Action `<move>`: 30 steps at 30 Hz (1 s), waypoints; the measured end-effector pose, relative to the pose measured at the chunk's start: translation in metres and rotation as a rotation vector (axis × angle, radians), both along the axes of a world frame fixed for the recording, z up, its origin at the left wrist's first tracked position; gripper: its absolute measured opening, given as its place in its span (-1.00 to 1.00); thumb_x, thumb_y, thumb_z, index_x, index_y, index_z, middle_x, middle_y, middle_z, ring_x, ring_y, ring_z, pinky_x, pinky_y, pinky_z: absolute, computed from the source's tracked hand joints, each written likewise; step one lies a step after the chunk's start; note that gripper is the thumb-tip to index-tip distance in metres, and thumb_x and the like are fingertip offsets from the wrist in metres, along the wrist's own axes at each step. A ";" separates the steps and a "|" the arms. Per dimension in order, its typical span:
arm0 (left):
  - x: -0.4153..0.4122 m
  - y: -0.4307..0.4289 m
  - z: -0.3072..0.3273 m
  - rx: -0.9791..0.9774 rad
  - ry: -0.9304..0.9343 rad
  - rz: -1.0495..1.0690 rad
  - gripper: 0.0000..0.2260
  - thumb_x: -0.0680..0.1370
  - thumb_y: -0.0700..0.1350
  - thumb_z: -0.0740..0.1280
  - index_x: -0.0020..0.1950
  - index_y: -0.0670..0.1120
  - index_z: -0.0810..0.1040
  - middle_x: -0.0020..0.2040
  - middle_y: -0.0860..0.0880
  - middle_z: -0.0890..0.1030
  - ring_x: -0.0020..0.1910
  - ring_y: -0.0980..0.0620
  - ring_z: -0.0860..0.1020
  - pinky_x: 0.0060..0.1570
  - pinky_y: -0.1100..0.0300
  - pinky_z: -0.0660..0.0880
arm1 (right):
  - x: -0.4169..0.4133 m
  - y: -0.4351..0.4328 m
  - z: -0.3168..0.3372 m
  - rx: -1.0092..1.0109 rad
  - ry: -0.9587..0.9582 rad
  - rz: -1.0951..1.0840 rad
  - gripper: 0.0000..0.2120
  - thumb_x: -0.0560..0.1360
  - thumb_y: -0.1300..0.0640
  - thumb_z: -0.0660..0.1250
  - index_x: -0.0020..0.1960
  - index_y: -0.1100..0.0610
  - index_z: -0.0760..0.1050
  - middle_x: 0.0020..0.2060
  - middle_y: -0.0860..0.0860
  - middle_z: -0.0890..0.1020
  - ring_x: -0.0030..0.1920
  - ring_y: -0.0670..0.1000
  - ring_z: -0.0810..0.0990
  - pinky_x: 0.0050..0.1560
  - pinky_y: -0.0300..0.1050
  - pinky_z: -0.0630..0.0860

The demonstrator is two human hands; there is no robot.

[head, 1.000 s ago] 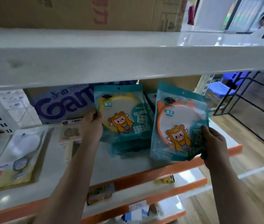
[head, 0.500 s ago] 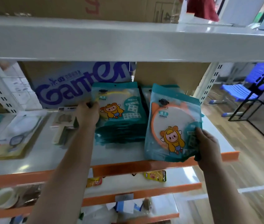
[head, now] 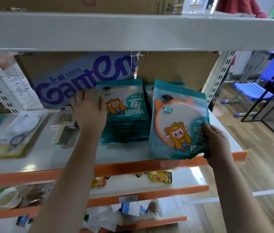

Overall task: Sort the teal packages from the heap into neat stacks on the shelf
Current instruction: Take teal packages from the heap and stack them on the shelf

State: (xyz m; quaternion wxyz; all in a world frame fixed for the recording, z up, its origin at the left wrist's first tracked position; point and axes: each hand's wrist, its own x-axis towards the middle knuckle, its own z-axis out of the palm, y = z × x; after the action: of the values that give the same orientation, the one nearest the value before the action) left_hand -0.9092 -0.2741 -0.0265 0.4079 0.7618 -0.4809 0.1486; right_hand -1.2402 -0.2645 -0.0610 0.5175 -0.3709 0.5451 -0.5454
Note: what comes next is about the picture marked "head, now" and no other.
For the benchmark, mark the person's right hand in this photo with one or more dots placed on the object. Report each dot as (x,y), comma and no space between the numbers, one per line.
(218,148)

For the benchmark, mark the person's left hand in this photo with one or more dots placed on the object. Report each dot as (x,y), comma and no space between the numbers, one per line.
(88,111)

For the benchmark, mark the beige hand mirror brown print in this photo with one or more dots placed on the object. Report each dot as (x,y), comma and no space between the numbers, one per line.
(64,117)

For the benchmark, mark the stack of teal packets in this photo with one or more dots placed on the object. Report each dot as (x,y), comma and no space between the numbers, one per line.
(132,133)
(149,94)

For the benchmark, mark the teal packet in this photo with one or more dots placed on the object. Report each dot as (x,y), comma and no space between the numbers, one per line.
(175,111)

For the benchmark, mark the cream packaged hand mirror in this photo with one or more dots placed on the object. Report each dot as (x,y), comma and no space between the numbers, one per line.
(18,133)

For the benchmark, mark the person's right forearm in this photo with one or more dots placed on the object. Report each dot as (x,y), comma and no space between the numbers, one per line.
(236,203)

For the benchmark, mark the person's left forearm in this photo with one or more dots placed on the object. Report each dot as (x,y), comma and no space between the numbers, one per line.
(71,181)

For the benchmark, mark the black metal rack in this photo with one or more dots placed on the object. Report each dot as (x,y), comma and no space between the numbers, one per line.
(251,120)

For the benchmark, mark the cardboard sheet blue lettering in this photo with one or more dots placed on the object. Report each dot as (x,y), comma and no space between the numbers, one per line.
(54,70)

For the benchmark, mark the yellow snack sachet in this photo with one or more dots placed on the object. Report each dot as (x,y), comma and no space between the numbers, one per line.
(98,183)
(160,177)

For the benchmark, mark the blue plastic stool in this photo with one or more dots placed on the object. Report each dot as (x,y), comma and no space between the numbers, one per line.
(253,90)

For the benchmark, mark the plain brown cardboard sheet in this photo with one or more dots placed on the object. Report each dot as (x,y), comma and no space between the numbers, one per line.
(183,67)

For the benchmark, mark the white paper price tag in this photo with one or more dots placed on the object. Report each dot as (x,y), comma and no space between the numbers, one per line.
(128,198)

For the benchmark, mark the brown plastic cup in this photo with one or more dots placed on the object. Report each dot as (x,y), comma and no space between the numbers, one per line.
(33,196)

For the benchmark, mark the pile of white paper cards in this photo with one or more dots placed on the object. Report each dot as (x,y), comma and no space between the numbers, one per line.
(103,219)

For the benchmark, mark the brown cardboard box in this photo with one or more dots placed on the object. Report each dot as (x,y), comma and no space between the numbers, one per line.
(54,4)

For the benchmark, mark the beige paper cup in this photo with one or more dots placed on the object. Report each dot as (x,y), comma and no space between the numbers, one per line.
(8,198)

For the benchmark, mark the pile of colourful cards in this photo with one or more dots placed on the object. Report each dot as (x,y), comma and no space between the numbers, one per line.
(24,220)

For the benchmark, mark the white wall radiator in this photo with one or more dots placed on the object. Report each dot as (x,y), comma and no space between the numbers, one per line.
(241,63)

